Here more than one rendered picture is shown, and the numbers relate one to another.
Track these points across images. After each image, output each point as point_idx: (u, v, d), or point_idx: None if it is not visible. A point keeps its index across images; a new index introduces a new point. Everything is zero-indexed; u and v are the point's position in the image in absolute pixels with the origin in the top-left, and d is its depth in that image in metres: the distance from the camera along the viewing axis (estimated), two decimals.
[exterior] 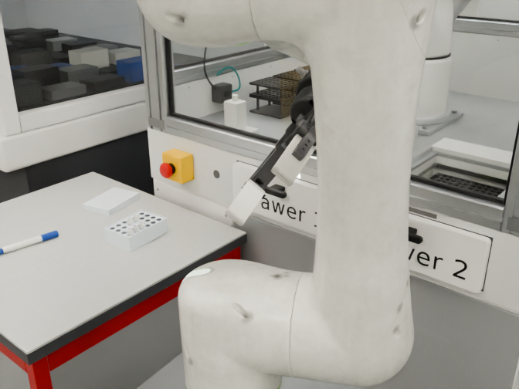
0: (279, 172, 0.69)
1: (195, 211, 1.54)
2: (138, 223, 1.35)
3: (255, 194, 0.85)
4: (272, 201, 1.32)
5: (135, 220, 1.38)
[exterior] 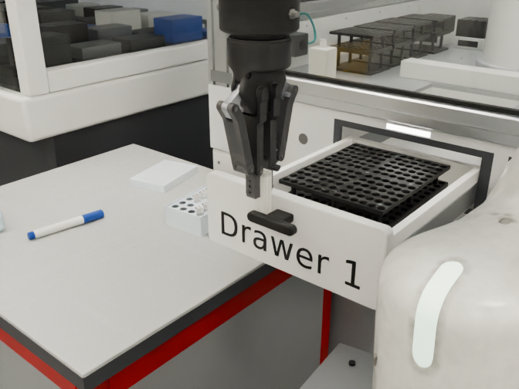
0: None
1: None
2: None
3: (271, 170, 0.75)
4: (271, 236, 0.79)
5: (203, 196, 1.06)
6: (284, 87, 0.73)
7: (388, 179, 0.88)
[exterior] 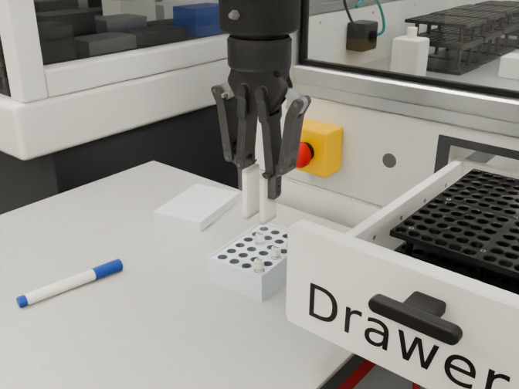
0: (251, 211, 0.78)
1: (337, 221, 0.94)
2: (271, 248, 0.74)
3: (273, 177, 0.72)
4: (399, 330, 0.50)
5: (259, 241, 0.77)
6: (290, 99, 0.67)
7: None
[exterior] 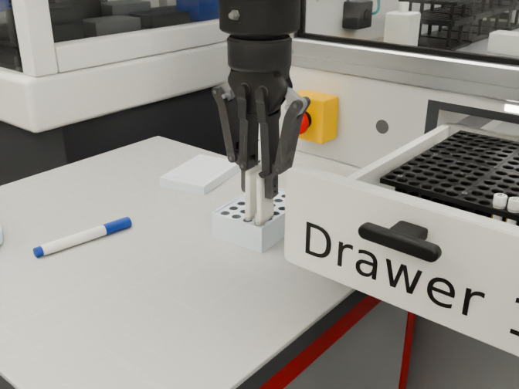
0: (253, 213, 0.78)
1: None
2: (501, 198, 0.56)
3: (269, 177, 0.72)
4: (386, 259, 0.55)
5: None
6: (289, 99, 0.67)
7: None
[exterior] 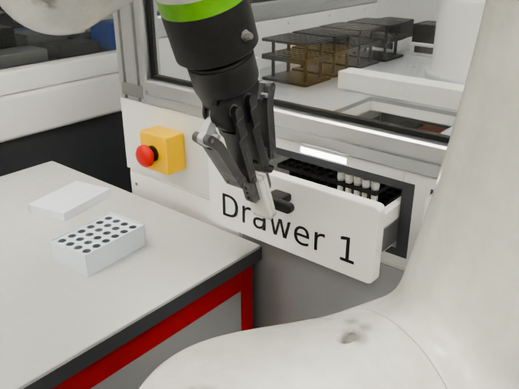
0: (257, 215, 0.77)
1: (188, 213, 1.10)
2: (349, 176, 0.84)
3: (266, 170, 0.74)
4: None
5: (361, 181, 0.84)
6: (260, 89, 0.69)
7: None
